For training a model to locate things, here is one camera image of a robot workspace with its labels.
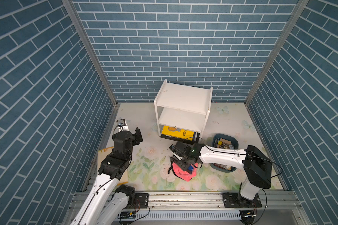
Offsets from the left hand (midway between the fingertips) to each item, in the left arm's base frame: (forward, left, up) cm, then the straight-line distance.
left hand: (134, 129), depth 73 cm
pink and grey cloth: (-15, -26, -24) cm, 39 cm away
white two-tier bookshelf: (+10, -25, +8) cm, 28 cm away
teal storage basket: (+7, -56, -23) cm, 61 cm away
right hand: (-10, -26, -22) cm, 35 cm away
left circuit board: (-35, +3, -29) cm, 45 cm away
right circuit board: (-36, -59, -26) cm, 73 cm away
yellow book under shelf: (+9, -24, -16) cm, 30 cm away
